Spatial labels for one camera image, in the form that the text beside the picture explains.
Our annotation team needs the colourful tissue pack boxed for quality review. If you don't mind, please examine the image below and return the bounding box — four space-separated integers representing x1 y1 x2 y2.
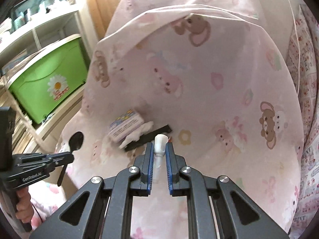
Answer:
108 110 144 142

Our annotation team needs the black sachet wrapper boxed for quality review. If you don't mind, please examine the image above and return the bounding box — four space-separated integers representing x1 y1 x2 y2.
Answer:
124 125 172 152

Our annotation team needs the small white tube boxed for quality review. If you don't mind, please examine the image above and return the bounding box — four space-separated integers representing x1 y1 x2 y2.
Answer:
153 134 168 183

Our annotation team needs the person left hand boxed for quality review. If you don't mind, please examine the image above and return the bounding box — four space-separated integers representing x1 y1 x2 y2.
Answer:
16 187 34 223

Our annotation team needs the green plastic storage box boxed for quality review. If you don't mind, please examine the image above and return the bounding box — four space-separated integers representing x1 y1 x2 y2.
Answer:
7 34 89 123

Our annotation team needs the pink cartoon bed sheet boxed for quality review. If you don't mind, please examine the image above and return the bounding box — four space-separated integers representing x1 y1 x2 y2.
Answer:
56 0 306 239

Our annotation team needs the printed strawberry quilt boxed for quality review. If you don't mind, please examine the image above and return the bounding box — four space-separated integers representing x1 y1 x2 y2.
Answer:
286 4 318 238

